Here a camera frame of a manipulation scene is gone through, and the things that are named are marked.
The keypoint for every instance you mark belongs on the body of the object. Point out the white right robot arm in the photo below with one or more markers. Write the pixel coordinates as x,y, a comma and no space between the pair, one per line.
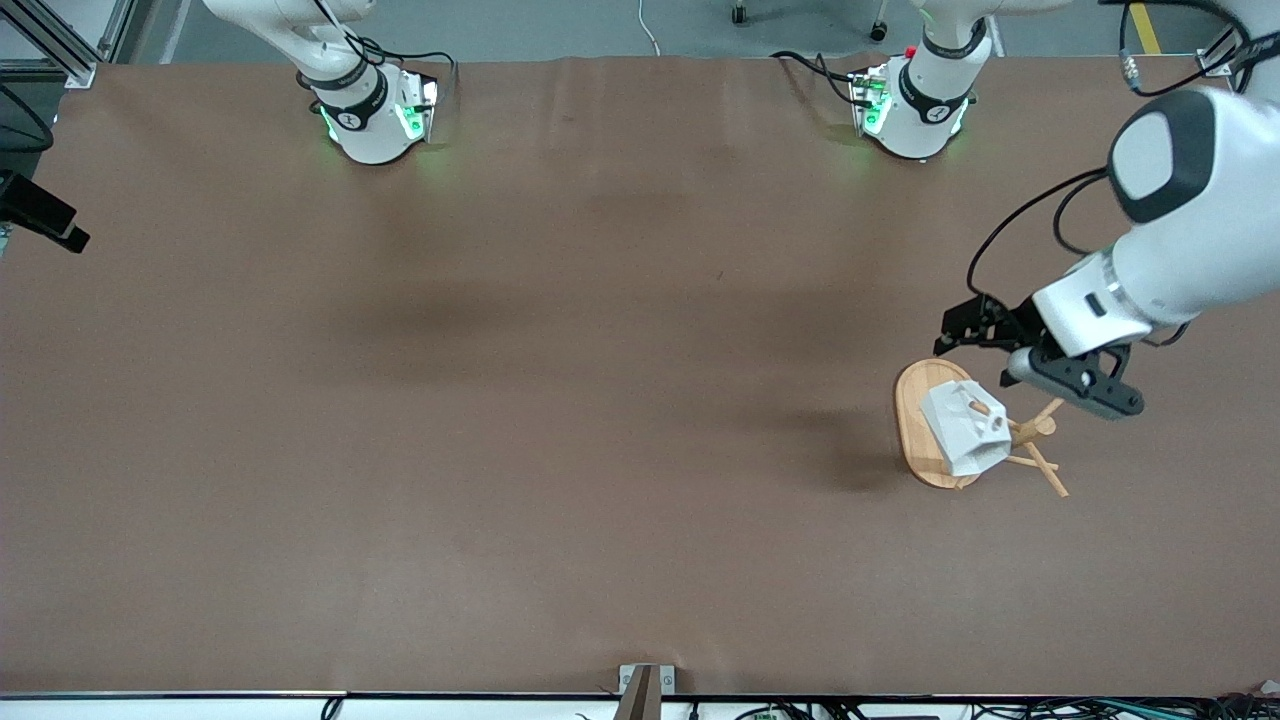
360,110

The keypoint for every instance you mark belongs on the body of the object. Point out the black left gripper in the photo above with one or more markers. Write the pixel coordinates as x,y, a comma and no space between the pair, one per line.
1006,326

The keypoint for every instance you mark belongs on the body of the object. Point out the white faceted cup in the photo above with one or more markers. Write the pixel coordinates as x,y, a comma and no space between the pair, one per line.
960,430

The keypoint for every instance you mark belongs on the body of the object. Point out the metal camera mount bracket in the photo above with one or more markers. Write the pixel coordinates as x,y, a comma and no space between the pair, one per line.
640,690

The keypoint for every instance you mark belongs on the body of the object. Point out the aluminium frame profile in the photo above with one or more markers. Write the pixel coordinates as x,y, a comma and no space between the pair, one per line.
70,55

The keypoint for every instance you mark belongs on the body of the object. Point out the wooden cup rack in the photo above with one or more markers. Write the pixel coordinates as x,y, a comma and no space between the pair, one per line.
915,420

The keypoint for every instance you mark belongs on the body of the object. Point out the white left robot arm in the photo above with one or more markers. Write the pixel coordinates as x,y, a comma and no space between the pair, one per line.
1190,230

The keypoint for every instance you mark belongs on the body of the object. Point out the brown paper table cover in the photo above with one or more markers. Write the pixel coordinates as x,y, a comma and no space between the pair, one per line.
640,500

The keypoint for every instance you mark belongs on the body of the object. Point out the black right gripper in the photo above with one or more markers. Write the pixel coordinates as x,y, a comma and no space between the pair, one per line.
35,204

